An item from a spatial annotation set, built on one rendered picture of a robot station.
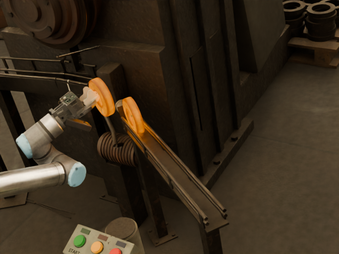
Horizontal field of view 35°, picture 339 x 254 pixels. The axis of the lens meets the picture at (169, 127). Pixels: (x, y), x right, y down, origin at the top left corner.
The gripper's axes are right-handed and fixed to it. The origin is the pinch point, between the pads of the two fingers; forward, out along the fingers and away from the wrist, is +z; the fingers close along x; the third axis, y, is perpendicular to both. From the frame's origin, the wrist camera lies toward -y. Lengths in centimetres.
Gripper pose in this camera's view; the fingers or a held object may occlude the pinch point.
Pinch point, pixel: (100, 92)
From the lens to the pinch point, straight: 210.2
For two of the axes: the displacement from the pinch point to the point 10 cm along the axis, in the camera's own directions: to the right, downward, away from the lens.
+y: -3.9, -6.6, -6.4
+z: 7.5, -6.3, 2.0
